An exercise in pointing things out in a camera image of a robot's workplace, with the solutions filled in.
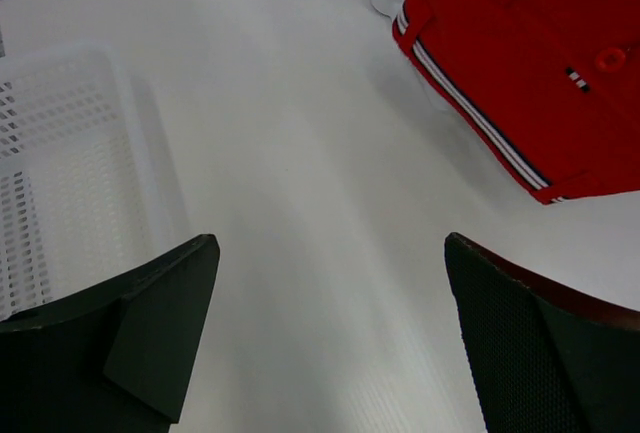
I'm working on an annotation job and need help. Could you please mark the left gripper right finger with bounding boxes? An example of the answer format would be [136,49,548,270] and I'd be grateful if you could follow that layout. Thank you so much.
[444,233,639,432]

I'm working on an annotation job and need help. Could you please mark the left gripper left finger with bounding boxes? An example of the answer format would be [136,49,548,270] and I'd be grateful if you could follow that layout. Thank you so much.
[1,234,220,432]

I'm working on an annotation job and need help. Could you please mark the red trousers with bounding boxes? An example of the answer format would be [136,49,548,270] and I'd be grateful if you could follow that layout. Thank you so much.
[393,0,639,205]

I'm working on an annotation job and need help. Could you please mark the white plastic basket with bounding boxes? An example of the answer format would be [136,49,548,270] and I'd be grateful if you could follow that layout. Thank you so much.
[1,42,178,318]

